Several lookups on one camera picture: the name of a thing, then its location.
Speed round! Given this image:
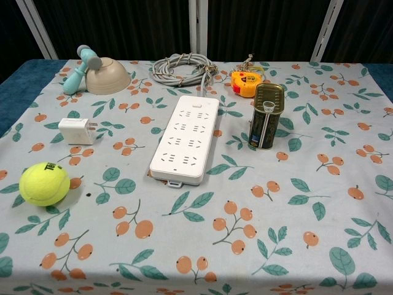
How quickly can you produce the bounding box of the yellow tennis ball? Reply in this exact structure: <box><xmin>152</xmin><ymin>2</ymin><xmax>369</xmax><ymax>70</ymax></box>
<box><xmin>18</xmin><ymin>162</ymin><xmax>71</xmax><ymax>207</ymax></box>

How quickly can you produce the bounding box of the blue table cover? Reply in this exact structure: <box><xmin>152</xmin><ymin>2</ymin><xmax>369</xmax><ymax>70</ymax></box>
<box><xmin>0</xmin><ymin>59</ymin><xmax>67</xmax><ymax>136</ymax></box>

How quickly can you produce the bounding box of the grey cable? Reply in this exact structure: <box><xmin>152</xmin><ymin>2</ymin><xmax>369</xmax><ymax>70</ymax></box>
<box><xmin>149</xmin><ymin>53</ymin><xmax>219</xmax><ymax>98</ymax></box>

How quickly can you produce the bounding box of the yellow tape measure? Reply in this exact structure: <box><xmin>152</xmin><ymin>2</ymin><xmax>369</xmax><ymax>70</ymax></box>
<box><xmin>230</xmin><ymin>69</ymin><xmax>262</xmax><ymax>94</ymax></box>

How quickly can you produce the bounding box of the white frame post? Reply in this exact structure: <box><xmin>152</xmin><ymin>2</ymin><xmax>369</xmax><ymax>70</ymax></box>
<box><xmin>309</xmin><ymin>0</ymin><xmax>345</xmax><ymax>63</ymax></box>
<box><xmin>187</xmin><ymin>0</ymin><xmax>209</xmax><ymax>60</ymax></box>
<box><xmin>18</xmin><ymin>0</ymin><xmax>59</xmax><ymax>60</ymax></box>

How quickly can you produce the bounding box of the beige upturned bowl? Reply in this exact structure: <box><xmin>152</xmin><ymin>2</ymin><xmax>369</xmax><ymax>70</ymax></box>
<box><xmin>85</xmin><ymin>56</ymin><xmax>131</xmax><ymax>95</ymax></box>

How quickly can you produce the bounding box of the gold tin can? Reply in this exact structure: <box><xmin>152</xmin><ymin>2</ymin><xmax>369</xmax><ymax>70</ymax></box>
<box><xmin>247</xmin><ymin>82</ymin><xmax>285</xmax><ymax>151</ymax></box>

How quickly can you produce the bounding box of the black pleated curtain panel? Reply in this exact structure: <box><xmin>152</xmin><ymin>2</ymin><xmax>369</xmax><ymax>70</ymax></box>
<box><xmin>0</xmin><ymin>0</ymin><xmax>47</xmax><ymax>85</ymax></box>
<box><xmin>322</xmin><ymin>0</ymin><xmax>393</xmax><ymax>102</ymax></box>
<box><xmin>29</xmin><ymin>0</ymin><xmax>193</xmax><ymax>60</ymax></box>
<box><xmin>207</xmin><ymin>0</ymin><xmax>337</xmax><ymax>62</ymax></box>

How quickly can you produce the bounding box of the white power strip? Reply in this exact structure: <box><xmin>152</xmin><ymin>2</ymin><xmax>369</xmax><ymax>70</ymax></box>
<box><xmin>149</xmin><ymin>95</ymin><xmax>220</xmax><ymax>187</ymax></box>

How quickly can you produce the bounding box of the white charger adapter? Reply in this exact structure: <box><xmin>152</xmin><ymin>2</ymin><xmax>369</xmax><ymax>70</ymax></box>
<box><xmin>58</xmin><ymin>118</ymin><xmax>99</xmax><ymax>146</ymax></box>

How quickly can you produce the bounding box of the mint massage hammer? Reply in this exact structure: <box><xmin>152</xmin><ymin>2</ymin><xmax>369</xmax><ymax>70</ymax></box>
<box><xmin>63</xmin><ymin>44</ymin><xmax>101</xmax><ymax>94</ymax></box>

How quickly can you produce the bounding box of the floral tablecloth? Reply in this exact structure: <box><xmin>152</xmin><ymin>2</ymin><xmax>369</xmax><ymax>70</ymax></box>
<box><xmin>0</xmin><ymin>58</ymin><xmax>393</xmax><ymax>295</ymax></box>

